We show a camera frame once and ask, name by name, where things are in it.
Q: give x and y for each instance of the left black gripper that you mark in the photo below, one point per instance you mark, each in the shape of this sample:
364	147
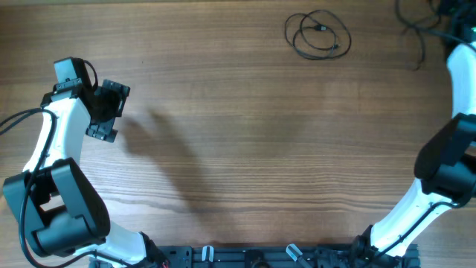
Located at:
117	94

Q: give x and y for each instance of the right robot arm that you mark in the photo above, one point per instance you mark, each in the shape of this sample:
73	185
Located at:
444	172

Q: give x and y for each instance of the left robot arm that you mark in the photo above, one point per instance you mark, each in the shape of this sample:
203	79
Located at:
58	211

